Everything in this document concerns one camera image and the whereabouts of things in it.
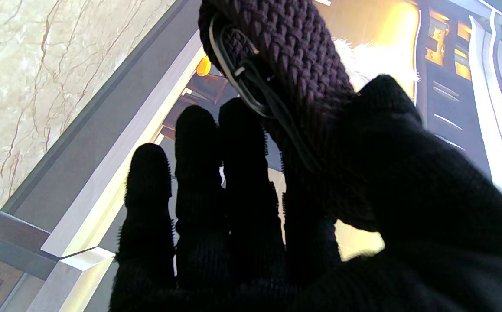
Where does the grey counter with orange light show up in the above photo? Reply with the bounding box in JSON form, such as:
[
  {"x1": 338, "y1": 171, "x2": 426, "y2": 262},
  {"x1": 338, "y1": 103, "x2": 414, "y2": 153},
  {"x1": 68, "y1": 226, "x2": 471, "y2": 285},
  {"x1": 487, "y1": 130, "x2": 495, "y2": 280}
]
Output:
[{"x1": 0, "y1": 212, "x2": 117, "y2": 312}]

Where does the white pampas grass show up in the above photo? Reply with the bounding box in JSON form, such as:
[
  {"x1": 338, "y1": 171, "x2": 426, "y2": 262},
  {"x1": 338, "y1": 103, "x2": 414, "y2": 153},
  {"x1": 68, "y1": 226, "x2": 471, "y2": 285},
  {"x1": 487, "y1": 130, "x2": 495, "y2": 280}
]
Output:
[{"x1": 331, "y1": 38, "x2": 421, "y2": 94}]

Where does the black leather belt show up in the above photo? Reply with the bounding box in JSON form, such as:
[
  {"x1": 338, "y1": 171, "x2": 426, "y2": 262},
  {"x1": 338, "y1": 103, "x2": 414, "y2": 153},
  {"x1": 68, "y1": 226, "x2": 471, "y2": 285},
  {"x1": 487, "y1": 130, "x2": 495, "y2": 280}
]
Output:
[{"x1": 198, "y1": 0, "x2": 379, "y2": 232}]

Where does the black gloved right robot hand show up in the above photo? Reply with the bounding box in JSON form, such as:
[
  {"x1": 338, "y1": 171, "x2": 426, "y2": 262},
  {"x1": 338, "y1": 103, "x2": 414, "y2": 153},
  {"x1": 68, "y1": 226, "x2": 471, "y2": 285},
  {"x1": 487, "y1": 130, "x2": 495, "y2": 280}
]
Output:
[{"x1": 109, "y1": 75, "x2": 502, "y2": 312}]

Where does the yellow orange fruit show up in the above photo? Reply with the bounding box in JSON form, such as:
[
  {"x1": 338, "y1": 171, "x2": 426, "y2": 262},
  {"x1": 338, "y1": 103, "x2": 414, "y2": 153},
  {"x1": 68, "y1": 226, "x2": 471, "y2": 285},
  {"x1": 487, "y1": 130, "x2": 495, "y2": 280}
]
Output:
[{"x1": 196, "y1": 56, "x2": 212, "y2": 77}]

